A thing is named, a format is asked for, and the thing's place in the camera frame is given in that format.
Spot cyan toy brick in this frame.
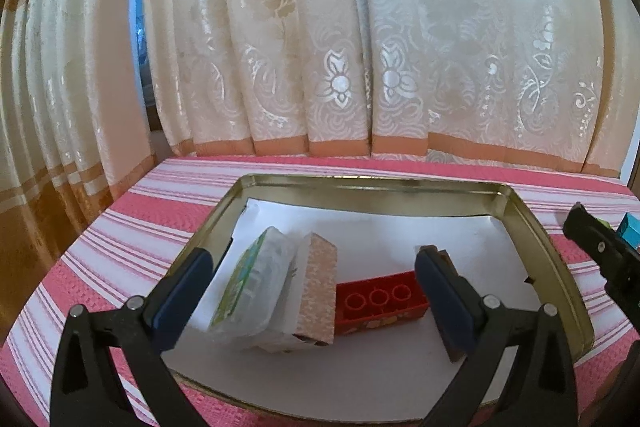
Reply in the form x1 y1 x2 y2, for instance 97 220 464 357
616 212 640 251

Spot red toy brick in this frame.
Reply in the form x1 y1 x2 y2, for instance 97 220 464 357
334 271 430 336

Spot gold metal tin tray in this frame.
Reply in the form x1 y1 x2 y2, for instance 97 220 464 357
168 172 596 424

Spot pink patterned small box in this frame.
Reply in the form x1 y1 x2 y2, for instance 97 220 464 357
256 233 337 353

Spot green white tissue pack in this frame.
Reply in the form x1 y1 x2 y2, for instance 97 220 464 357
207 227 300 349

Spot pink striped bed cover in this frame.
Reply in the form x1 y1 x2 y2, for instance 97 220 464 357
1 157 639 426

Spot cream floral curtain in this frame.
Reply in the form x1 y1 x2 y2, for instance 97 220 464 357
1 0 639 329

